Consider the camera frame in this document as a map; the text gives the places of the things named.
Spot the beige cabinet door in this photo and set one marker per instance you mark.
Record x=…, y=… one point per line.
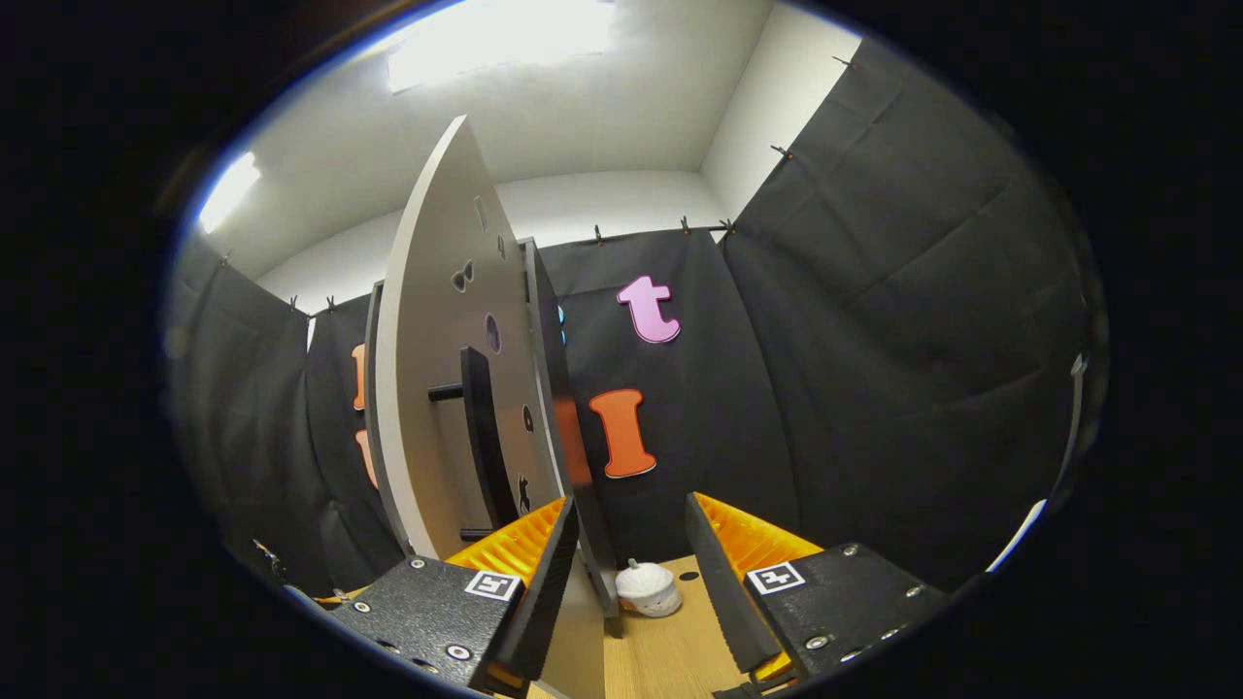
x=437, y=320

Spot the small ceiling light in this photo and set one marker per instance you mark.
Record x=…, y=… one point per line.
x=228, y=191

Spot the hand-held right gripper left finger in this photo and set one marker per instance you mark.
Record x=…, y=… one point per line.
x=549, y=592

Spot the white round textured jar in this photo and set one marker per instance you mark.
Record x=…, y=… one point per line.
x=649, y=590

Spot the large ceiling light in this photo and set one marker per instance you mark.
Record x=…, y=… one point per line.
x=486, y=39

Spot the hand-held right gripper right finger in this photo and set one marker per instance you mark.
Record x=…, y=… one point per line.
x=723, y=602

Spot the black backdrop cloth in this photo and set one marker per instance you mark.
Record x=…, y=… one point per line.
x=874, y=340

